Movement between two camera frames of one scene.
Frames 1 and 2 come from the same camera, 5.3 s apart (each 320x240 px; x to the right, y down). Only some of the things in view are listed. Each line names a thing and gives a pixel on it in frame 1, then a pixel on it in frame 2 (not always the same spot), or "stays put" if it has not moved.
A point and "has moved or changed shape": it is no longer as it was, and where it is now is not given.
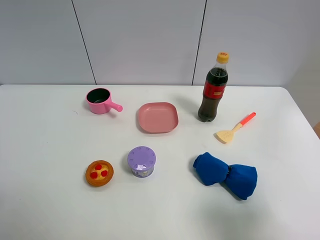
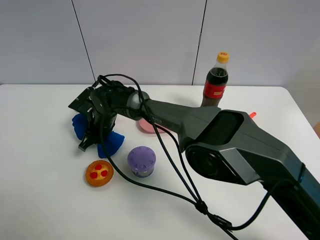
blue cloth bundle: [240, 179] has moved or changed shape
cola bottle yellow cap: [215, 84] stays put
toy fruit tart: [99, 173] stays put
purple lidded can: [141, 160] stays put
